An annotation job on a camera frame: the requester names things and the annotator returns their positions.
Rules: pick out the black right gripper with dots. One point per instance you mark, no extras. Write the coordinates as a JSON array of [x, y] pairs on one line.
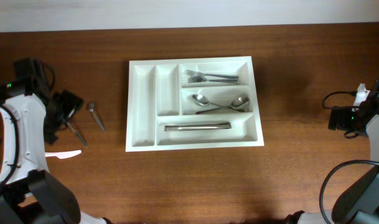
[[341, 123]]

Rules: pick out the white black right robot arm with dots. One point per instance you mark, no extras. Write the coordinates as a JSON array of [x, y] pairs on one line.
[[359, 203]]

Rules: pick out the pink plastic knife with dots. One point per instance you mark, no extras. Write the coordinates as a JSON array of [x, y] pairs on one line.
[[63, 155]]

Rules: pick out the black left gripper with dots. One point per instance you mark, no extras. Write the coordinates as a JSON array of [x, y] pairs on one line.
[[73, 102]]

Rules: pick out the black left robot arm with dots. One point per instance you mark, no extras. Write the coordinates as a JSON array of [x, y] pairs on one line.
[[31, 116]]

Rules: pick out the white plastic cutlery tray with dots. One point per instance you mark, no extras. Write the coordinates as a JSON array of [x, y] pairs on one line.
[[160, 95]]

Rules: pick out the metal spoon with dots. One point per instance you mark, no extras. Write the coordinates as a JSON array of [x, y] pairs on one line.
[[200, 100], [236, 104]]

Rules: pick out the metal fork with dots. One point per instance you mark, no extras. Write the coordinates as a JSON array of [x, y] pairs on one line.
[[203, 79], [192, 73]]

